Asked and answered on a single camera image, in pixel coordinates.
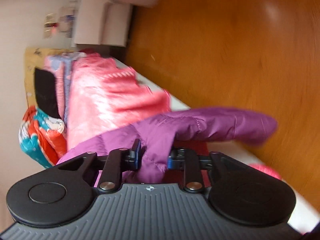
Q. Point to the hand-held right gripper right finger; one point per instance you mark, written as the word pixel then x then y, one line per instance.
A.
pixel 171 163

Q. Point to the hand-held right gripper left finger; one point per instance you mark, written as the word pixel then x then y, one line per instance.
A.
pixel 137 158

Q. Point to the purple down jacket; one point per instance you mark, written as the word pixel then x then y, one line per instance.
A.
pixel 175 127

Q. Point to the pink bed blanket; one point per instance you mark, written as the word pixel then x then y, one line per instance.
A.
pixel 105 97

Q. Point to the orange and teal printed quilt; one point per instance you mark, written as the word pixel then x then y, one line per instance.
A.
pixel 35 132

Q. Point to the pink folded blanket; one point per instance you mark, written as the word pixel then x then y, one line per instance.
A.
pixel 59 80

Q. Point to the black cloth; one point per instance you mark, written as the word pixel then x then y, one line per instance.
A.
pixel 46 92

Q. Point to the white nightstand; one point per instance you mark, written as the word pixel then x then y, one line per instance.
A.
pixel 100 22

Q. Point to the wall socket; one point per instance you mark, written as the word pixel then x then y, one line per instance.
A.
pixel 51 26

